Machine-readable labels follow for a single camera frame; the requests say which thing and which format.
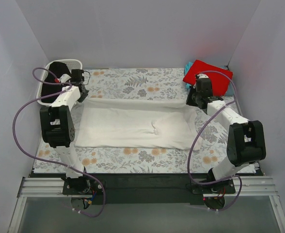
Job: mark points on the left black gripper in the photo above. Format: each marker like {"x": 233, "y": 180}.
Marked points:
{"x": 83, "y": 90}

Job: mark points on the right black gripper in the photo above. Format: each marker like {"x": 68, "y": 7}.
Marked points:
{"x": 192, "y": 99}

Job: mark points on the white t shirt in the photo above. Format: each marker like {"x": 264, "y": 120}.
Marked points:
{"x": 121, "y": 123}

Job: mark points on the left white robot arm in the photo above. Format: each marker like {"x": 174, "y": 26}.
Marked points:
{"x": 59, "y": 132}

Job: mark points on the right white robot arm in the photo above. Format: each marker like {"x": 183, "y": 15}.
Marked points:
{"x": 246, "y": 141}

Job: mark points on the floral table mat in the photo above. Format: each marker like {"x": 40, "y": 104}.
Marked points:
{"x": 150, "y": 84}

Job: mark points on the white plastic basket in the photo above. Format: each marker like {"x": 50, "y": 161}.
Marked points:
{"x": 70, "y": 63}

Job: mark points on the black t shirt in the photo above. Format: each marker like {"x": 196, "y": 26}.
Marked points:
{"x": 59, "y": 69}

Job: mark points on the red folded t shirt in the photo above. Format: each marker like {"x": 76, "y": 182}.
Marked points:
{"x": 217, "y": 80}

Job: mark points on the blue folded t shirt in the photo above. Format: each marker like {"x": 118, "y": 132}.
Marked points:
{"x": 188, "y": 68}

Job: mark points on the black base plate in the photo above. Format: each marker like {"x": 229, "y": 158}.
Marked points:
{"x": 142, "y": 188}

